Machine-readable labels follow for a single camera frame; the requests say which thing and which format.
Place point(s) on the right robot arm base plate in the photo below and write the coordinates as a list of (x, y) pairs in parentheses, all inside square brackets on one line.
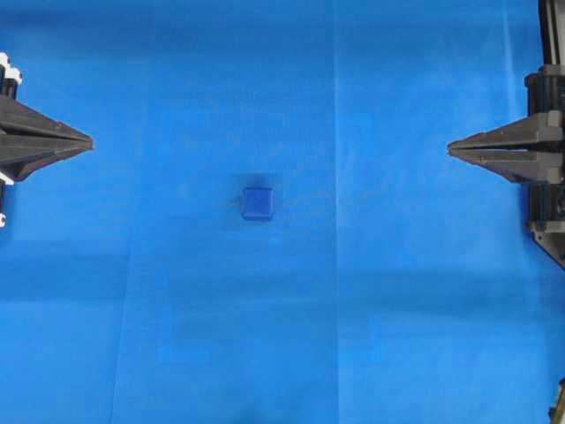
[(552, 243)]

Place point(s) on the blue cube block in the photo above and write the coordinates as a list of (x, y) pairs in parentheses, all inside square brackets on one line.
[(257, 203)]

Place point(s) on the blue table cloth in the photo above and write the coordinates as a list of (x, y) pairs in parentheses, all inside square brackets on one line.
[(393, 284)]

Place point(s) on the black aluminium frame post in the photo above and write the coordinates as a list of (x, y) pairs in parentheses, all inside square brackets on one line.
[(551, 21)]

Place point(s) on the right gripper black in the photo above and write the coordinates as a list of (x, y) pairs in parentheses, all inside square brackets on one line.
[(542, 130)]

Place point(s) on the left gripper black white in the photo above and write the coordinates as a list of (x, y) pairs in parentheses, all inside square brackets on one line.
[(48, 141)]

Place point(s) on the yellow black clamp corner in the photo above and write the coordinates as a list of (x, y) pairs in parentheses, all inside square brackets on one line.
[(556, 412)]

